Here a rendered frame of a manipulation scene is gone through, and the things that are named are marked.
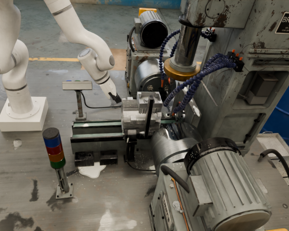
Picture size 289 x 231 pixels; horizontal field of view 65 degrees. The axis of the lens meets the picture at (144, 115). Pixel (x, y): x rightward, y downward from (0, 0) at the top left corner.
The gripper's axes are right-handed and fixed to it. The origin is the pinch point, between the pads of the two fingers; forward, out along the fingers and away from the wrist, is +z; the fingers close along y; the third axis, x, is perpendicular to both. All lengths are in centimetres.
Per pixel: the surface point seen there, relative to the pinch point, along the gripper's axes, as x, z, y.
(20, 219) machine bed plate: -54, 2, 48
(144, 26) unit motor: 29, -11, -44
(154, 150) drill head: 11.6, 8.3, 35.7
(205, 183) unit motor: 28, -11, 68
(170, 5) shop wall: 108, 179, -533
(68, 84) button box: -24.5, -12.4, -17.0
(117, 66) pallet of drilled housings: -33, 89, -197
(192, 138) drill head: 29.2, 8.3, 37.7
